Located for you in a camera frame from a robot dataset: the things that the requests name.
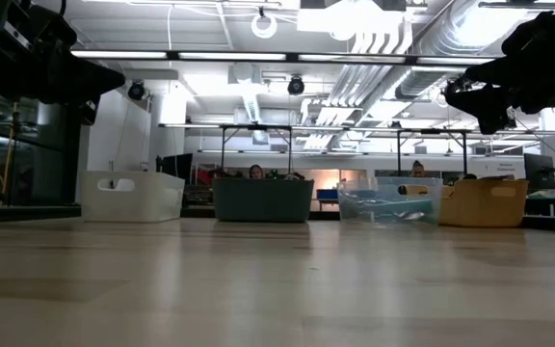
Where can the long ceiling light bar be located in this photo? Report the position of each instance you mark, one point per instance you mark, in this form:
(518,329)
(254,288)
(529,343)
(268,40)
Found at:
(282,57)

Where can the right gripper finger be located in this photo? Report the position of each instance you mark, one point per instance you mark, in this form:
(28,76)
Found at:
(480,106)
(489,72)

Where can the person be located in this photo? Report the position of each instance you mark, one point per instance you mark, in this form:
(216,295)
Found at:
(256,172)
(417,169)

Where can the white plastic bin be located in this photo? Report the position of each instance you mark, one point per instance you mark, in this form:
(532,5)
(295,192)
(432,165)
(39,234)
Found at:
(133,197)

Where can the yellow plastic bin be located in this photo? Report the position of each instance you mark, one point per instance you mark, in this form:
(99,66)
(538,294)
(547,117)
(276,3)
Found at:
(484,205)

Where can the black tripod stand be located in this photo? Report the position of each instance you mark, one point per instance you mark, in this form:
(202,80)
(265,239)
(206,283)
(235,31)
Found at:
(15,159)

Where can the black background rig frame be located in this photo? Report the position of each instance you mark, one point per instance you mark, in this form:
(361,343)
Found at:
(223,154)
(464,154)

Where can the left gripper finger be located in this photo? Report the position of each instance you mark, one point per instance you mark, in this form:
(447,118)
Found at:
(89,79)
(88,112)

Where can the blue storage bin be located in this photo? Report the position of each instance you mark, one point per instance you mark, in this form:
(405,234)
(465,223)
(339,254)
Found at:
(328,194)

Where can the black metal table frame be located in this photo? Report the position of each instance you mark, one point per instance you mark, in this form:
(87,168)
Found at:
(27,211)

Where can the white wall sign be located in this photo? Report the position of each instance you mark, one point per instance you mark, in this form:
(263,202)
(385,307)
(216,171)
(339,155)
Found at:
(499,168)

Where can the silver ventilation duct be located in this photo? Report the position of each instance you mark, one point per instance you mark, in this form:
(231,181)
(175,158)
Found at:
(431,77)

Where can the black computer monitor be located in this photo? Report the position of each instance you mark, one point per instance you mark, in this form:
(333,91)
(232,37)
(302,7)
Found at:
(540,171)
(178,166)

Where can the clear plastic bin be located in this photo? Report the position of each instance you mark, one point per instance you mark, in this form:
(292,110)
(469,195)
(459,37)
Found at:
(388,202)

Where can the dark teal plastic bin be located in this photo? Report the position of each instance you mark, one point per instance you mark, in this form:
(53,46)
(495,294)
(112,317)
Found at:
(263,200)

